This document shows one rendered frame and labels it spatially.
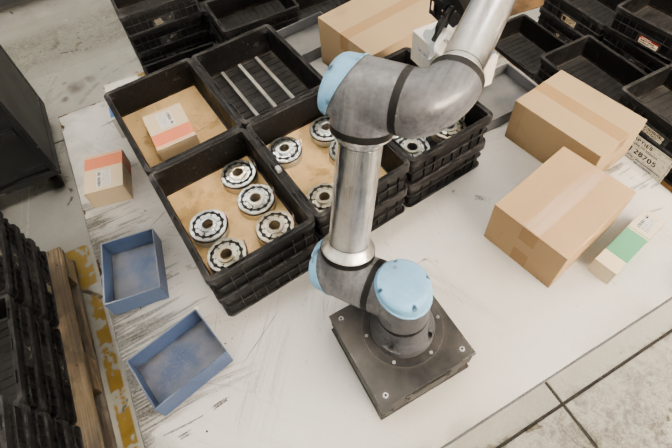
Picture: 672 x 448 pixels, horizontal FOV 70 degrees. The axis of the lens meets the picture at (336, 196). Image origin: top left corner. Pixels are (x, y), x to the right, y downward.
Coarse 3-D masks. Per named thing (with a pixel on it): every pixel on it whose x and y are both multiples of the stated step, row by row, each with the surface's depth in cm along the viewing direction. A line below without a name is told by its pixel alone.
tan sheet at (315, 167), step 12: (300, 132) 149; (312, 144) 146; (312, 156) 143; (324, 156) 143; (300, 168) 140; (312, 168) 140; (324, 168) 140; (300, 180) 138; (312, 180) 138; (324, 180) 137
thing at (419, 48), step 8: (432, 24) 127; (448, 24) 127; (416, 32) 125; (448, 32) 125; (416, 40) 126; (424, 40) 123; (448, 40) 123; (416, 48) 128; (424, 48) 125; (440, 48) 121; (416, 56) 130; (424, 56) 126; (496, 56) 118; (424, 64) 128; (488, 64) 119; (488, 72) 121; (488, 80) 124
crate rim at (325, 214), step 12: (312, 96) 144; (288, 108) 142; (264, 120) 139; (252, 132) 136; (264, 144) 133; (396, 168) 126; (408, 168) 127; (288, 180) 125; (384, 180) 124; (312, 204) 120; (324, 216) 118
